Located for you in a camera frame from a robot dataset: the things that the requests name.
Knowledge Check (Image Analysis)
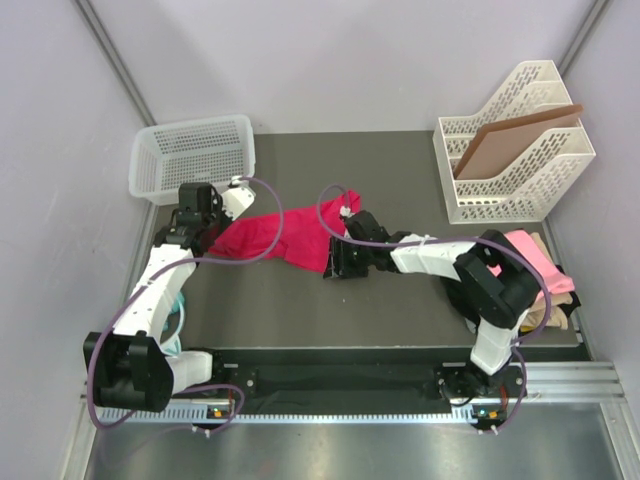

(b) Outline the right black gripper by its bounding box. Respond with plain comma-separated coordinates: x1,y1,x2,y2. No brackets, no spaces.
324,236,373,280

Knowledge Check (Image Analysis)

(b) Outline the red t shirt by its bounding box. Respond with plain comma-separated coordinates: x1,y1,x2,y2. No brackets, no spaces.
208,206,330,273

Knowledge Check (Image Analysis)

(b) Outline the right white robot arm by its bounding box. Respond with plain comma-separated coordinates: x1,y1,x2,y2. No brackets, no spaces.
323,207,544,396

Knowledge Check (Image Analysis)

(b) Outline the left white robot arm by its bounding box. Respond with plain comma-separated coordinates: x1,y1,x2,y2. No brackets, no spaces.
83,182,245,412

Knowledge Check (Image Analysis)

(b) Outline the white perforated plastic basket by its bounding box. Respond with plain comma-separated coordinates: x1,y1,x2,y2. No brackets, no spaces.
128,114,256,206

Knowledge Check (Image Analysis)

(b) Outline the teal and white hanger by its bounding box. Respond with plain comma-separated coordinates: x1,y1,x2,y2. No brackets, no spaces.
160,292,186,356

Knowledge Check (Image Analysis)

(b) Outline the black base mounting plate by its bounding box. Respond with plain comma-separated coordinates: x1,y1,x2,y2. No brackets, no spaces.
169,347,524,416

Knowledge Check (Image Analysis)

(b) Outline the brown cardboard sheet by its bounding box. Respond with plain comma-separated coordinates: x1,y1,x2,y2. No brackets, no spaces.
453,104,584,180

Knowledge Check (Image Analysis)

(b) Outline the cream perforated file organizer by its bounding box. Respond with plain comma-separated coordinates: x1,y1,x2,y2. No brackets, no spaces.
433,60,596,224

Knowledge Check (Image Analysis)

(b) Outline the beige folded t shirt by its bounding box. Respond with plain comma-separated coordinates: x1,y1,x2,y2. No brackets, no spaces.
519,231,576,331

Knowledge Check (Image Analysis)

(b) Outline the pink folded t shirt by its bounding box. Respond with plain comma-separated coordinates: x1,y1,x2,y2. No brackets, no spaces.
505,230,575,294

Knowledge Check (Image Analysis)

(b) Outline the black folded t shirt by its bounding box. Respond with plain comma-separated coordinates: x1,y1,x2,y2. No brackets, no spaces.
438,264,585,336

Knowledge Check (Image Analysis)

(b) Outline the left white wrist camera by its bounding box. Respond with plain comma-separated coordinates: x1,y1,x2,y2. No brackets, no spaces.
221,176,256,221

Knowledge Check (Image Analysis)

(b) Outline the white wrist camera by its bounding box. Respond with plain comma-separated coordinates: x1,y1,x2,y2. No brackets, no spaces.
340,206,353,238
221,176,256,221

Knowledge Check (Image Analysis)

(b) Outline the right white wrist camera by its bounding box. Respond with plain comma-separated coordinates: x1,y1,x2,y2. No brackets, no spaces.
340,206,353,238

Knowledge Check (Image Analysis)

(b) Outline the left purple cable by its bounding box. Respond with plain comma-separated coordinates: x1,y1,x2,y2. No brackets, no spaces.
87,175,285,430

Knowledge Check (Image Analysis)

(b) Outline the purple cable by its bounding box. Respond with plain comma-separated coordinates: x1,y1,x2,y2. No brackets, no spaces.
87,175,285,430
317,184,554,431

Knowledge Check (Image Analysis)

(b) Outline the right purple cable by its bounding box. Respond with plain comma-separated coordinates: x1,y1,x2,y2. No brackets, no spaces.
317,184,554,431

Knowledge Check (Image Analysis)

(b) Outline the white slotted cable duct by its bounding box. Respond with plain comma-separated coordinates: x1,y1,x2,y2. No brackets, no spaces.
99,402,506,425

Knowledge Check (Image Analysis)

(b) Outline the aluminium frame rail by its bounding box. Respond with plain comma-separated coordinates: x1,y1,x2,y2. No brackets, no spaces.
87,360,622,402

